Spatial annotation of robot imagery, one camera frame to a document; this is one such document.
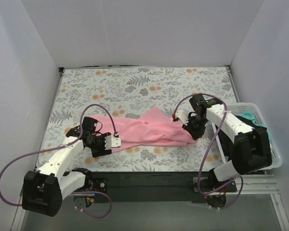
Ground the pink t shirt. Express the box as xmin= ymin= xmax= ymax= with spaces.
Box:
xmin=90 ymin=105 xmax=196 ymax=154

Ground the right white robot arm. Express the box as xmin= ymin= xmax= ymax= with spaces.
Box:
xmin=172 ymin=93 xmax=273 ymax=192

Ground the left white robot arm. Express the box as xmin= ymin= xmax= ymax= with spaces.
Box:
xmin=22 ymin=116 xmax=113 ymax=217

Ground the black t shirt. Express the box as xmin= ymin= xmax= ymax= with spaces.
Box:
xmin=214 ymin=114 xmax=268 ymax=164

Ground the floral table cloth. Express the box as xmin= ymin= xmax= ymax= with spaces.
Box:
xmin=36 ymin=67 xmax=236 ymax=171

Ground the teal t shirt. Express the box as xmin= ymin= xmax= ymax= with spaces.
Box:
xmin=236 ymin=111 xmax=272 ymax=144

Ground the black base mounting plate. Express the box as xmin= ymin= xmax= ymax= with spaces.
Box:
xmin=89 ymin=171 xmax=206 ymax=204

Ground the white plastic laundry basket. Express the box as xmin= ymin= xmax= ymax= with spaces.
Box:
xmin=208 ymin=103 xmax=282 ymax=170

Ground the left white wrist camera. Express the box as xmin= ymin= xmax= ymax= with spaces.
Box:
xmin=105 ymin=135 xmax=121 ymax=150

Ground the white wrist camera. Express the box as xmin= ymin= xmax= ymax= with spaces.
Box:
xmin=172 ymin=110 xmax=189 ymax=126
xmin=105 ymin=135 xmax=121 ymax=150

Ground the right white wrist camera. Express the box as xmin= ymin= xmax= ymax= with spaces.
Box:
xmin=172 ymin=110 xmax=189 ymax=126

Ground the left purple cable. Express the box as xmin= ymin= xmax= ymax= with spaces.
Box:
xmin=0 ymin=103 xmax=118 ymax=219

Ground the purple cable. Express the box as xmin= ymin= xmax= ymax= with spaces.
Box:
xmin=173 ymin=94 xmax=244 ymax=209
xmin=0 ymin=103 xmax=118 ymax=219

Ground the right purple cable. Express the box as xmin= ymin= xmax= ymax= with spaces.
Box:
xmin=173 ymin=94 xmax=244 ymax=209

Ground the aluminium frame rail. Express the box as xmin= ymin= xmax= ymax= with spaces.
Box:
xmin=20 ymin=175 xmax=280 ymax=197

